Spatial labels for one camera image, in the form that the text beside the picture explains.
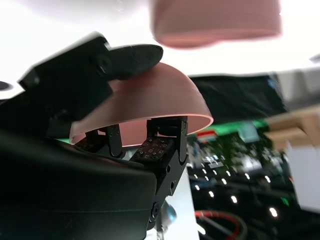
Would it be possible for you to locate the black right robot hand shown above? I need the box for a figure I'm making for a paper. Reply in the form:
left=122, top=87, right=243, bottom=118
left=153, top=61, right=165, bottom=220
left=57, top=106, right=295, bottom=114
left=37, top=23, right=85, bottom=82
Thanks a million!
left=0, top=31, right=190, bottom=240

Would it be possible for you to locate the cardboard box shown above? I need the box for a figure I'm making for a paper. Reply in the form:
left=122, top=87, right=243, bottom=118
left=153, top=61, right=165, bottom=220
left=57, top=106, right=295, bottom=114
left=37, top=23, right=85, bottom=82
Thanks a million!
left=262, top=107, right=320, bottom=151

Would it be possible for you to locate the white panel board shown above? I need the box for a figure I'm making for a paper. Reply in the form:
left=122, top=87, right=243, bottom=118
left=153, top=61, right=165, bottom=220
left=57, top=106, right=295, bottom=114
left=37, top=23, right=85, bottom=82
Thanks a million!
left=284, top=139, right=320, bottom=211

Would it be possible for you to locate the green plant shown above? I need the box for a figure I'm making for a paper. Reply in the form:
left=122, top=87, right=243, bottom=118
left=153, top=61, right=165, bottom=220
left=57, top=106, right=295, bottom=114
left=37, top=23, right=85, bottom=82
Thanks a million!
left=217, top=128, right=277, bottom=177

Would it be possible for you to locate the red and black hoop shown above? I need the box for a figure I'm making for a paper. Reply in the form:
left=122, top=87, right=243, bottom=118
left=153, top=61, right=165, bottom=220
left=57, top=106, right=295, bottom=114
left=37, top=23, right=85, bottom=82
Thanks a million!
left=194, top=209, right=249, bottom=240

